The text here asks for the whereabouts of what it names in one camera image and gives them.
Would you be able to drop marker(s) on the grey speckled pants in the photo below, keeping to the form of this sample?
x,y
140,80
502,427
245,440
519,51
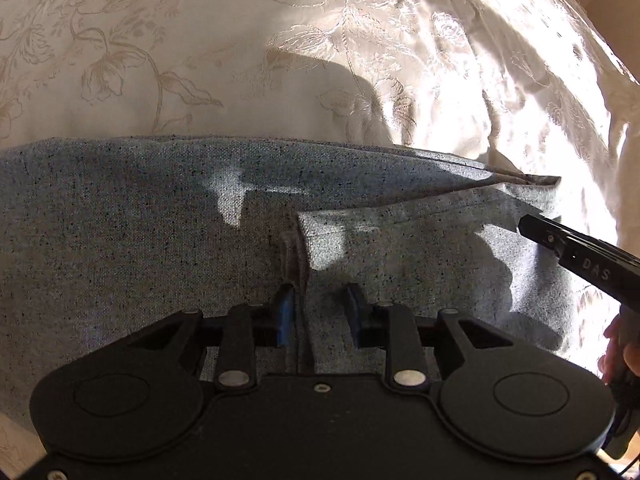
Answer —
x,y
100,238

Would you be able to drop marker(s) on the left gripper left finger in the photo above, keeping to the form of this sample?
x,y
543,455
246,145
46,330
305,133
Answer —
x,y
273,321

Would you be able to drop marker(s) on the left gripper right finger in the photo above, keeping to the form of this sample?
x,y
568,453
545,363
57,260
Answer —
x,y
368,323

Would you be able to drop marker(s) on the cream embroidered bedspread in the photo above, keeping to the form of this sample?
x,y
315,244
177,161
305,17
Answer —
x,y
526,86

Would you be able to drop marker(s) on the person's right hand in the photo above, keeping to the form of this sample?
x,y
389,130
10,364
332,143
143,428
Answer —
x,y
616,351

